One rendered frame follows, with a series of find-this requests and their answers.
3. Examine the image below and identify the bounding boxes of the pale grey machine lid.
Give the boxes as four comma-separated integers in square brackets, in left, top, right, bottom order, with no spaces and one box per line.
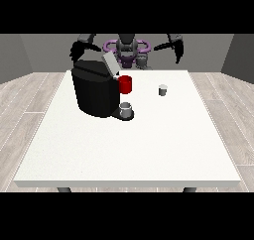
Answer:
[101,51,121,76]

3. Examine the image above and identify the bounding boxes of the black coffee machine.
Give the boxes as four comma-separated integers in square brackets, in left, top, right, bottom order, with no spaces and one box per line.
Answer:
[70,59,135,122]

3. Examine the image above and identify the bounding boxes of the small grey coffee pod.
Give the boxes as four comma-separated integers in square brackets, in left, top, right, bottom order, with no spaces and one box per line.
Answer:
[158,83,169,97]

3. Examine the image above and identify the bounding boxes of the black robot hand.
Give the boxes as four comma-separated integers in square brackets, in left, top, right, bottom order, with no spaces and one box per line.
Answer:
[68,40,102,65]
[153,39,184,65]

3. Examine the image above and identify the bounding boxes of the red pod holder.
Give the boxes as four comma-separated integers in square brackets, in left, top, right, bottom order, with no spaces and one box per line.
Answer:
[117,74,133,95]

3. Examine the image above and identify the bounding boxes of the grey robot trunk purple rings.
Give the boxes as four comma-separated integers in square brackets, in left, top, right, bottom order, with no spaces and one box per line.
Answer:
[102,34,154,70]

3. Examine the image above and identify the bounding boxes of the small grey cup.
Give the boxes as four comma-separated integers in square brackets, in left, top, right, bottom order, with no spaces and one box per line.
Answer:
[118,101,134,118]

